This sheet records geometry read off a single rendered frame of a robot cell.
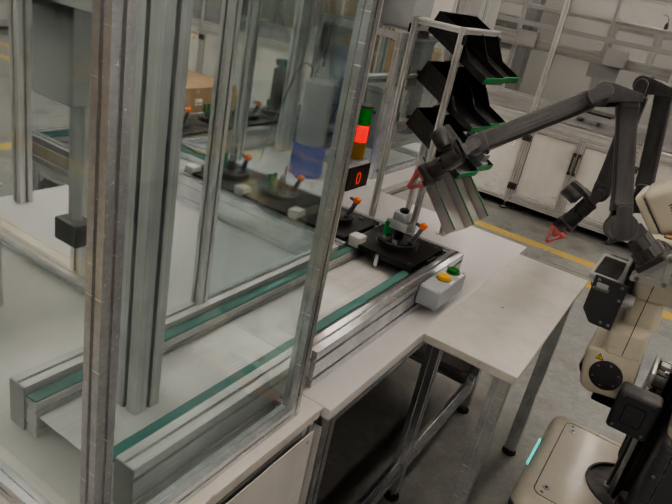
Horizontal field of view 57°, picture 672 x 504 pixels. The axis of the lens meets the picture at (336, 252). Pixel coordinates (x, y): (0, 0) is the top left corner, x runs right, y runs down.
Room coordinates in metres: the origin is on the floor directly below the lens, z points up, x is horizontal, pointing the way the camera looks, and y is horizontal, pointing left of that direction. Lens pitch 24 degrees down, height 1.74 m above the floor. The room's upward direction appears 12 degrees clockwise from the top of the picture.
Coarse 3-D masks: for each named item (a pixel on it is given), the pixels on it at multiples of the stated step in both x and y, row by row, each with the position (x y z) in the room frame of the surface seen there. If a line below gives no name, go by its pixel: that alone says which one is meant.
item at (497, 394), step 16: (560, 320) 2.18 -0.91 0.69; (544, 352) 2.19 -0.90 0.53; (544, 368) 2.18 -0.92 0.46; (496, 384) 1.47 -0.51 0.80; (528, 384) 2.19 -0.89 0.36; (496, 400) 1.46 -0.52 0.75; (528, 400) 2.19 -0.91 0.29; (480, 416) 1.47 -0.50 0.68; (496, 416) 1.45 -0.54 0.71; (528, 416) 2.20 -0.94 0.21; (480, 432) 1.47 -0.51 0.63; (512, 432) 2.19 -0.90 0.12; (480, 448) 1.46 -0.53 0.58; (512, 448) 2.18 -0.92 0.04; (464, 464) 1.47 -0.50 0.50; (480, 464) 1.48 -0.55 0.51; (464, 480) 1.47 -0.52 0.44; (464, 496) 1.46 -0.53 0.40
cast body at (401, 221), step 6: (396, 210) 1.91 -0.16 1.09; (402, 210) 1.90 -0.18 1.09; (408, 210) 1.91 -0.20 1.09; (396, 216) 1.90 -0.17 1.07; (402, 216) 1.89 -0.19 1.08; (408, 216) 1.90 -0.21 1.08; (390, 222) 1.91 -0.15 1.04; (396, 222) 1.90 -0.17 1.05; (402, 222) 1.89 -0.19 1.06; (408, 222) 1.91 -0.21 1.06; (396, 228) 1.90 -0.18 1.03; (402, 228) 1.89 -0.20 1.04; (408, 228) 1.89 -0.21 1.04
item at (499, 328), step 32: (480, 288) 1.95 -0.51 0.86; (512, 288) 2.00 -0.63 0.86; (544, 288) 2.06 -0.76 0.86; (576, 288) 2.12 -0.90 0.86; (448, 320) 1.67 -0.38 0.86; (480, 320) 1.71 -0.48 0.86; (512, 320) 1.76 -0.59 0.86; (544, 320) 1.80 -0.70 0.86; (448, 352) 1.53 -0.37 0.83; (480, 352) 1.52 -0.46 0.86; (512, 352) 1.56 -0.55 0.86; (512, 384) 1.43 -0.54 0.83
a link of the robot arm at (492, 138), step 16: (576, 96) 1.86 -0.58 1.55; (592, 96) 1.83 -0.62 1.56; (608, 96) 1.82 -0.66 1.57; (544, 112) 1.86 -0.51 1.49; (560, 112) 1.85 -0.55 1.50; (576, 112) 1.85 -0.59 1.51; (496, 128) 1.86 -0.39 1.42; (512, 128) 1.85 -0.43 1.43; (528, 128) 1.85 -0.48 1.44; (496, 144) 1.84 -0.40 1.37
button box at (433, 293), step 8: (440, 272) 1.78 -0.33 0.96; (432, 280) 1.71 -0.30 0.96; (440, 280) 1.72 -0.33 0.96; (456, 280) 1.75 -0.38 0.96; (424, 288) 1.65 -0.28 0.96; (432, 288) 1.66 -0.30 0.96; (440, 288) 1.67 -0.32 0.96; (448, 288) 1.69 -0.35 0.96; (456, 288) 1.76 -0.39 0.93; (416, 296) 1.66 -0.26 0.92; (424, 296) 1.65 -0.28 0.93; (432, 296) 1.64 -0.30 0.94; (440, 296) 1.64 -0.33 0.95; (448, 296) 1.71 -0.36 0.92; (424, 304) 1.65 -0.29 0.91; (432, 304) 1.64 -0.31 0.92; (440, 304) 1.66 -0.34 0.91
